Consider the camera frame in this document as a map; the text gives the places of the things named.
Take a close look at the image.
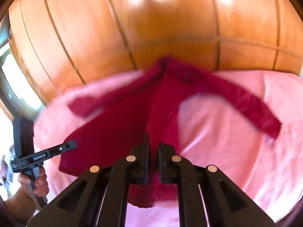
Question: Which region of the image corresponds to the dark red long-sleeve sweater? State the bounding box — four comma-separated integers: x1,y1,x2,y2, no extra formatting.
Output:
59,58,281,208

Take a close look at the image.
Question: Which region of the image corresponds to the person's left forearm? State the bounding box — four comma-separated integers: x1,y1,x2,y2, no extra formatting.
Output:
4,185,37,225

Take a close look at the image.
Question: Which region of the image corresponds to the person's left hand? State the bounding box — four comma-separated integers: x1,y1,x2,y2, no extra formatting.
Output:
18,166,49,198

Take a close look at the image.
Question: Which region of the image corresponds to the wood-framed window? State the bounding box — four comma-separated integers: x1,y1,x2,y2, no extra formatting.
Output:
1,15,44,120

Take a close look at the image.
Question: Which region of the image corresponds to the wooden wardrobe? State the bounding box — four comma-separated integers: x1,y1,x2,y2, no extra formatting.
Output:
8,0,302,103

